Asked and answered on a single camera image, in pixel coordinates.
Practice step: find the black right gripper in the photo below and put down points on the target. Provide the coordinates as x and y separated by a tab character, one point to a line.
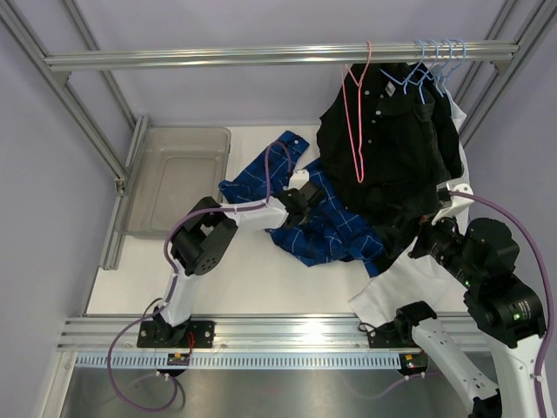
424	232

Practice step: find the aluminium hanging rail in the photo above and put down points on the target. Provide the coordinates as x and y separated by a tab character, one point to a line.
264	55

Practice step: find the pink wire hanger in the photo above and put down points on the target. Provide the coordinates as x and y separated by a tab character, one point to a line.
356	146

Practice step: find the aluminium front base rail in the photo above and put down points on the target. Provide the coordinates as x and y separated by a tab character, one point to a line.
235	333

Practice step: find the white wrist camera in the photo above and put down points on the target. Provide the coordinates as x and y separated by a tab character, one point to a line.
297	180
453	200

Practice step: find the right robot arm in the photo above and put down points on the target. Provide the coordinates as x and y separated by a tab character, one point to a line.
504	309

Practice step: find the white shirt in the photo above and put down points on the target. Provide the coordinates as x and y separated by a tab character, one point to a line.
406	281

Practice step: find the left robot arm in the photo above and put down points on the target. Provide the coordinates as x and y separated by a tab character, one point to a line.
198	243

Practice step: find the white slotted cable duct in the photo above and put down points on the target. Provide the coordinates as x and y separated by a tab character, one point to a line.
242	361

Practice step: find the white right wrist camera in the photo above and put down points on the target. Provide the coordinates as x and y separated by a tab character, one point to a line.
453	200

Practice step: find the blue plaid shirt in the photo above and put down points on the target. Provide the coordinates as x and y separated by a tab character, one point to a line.
333	233

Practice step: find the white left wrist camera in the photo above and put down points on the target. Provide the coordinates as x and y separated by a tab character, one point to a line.
297	180

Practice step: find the right aluminium frame post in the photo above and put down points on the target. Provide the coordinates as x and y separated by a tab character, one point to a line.
485	83

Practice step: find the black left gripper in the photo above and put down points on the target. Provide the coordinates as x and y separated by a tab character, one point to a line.
288	193

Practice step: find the black shirt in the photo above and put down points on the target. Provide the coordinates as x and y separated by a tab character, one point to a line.
408	147

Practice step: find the clear plastic bin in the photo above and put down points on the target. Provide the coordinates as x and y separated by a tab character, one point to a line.
179	167

